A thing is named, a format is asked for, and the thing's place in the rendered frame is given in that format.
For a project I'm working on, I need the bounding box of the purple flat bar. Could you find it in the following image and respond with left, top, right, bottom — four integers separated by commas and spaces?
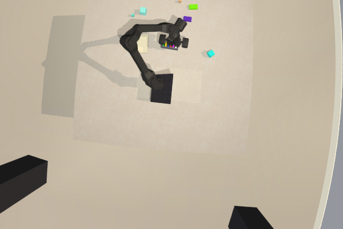
183, 16, 192, 22

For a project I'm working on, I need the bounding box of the teal rectangular block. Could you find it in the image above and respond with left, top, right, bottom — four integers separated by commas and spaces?
140, 7, 147, 15

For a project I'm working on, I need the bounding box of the cream shallow tray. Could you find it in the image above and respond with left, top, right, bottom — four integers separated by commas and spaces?
137, 34, 149, 54

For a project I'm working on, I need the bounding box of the lime green block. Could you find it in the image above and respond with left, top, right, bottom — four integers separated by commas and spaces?
189, 4, 198, 10

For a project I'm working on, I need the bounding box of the small cyan cube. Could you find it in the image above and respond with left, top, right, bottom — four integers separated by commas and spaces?
207, 50, 215, 58

